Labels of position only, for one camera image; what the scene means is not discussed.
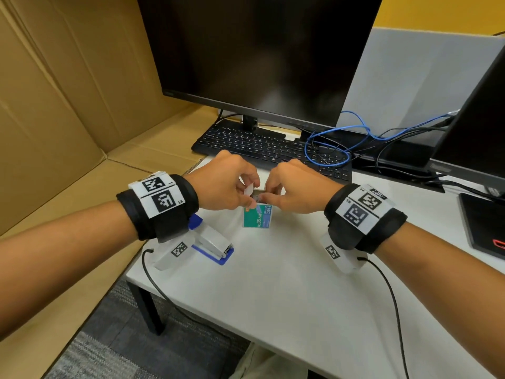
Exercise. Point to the person's right hand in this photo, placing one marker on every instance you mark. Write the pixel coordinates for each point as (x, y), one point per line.
(303, 189)

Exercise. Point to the person's left hand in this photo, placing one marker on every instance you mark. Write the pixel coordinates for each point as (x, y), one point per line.
(217, 185)

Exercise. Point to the person's left thumb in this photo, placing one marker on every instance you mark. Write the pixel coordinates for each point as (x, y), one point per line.
(245, 202)

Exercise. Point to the person's right thumb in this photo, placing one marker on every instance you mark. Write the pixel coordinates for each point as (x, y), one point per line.
(270, 199)

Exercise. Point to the green and blue staple box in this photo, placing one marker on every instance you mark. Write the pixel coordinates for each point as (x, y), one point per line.
(258, 219)

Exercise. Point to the person's left forearm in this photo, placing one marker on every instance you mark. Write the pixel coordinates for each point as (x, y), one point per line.
(59, 256)

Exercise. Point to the person's right forearm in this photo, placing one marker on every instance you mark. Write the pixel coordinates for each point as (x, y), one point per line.
(446, 280)

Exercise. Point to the white and blue stapler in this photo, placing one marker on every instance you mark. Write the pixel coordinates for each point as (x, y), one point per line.
(213, 240)

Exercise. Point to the black keyboard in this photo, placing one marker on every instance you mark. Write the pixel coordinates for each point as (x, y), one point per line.
(256, 147)

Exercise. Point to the black wristband with marker tags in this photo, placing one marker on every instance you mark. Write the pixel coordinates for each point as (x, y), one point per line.
(365, 221)
(157, 209)

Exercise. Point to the black table leg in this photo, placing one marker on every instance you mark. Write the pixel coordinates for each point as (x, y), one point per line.
(150, 307)

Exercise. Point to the large black computer monitor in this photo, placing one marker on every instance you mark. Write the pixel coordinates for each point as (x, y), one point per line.
(256, 55)

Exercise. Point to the person's beige trousers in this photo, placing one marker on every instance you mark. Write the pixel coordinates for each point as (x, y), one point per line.
(264, 365)

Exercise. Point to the white partition panel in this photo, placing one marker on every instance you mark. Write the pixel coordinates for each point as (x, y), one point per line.
(414, 78)

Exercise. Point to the black mouse pad red logo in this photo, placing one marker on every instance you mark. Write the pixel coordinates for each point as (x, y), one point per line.
(483, 224)

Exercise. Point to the black angled monitor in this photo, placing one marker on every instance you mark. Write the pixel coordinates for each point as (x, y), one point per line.
(477, 138)

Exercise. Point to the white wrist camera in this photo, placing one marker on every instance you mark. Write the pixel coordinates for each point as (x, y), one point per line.
(173, 252)
(341, 256)

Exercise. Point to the brown cardboard wall panel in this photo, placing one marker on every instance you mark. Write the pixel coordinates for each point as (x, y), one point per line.
(71, 74)

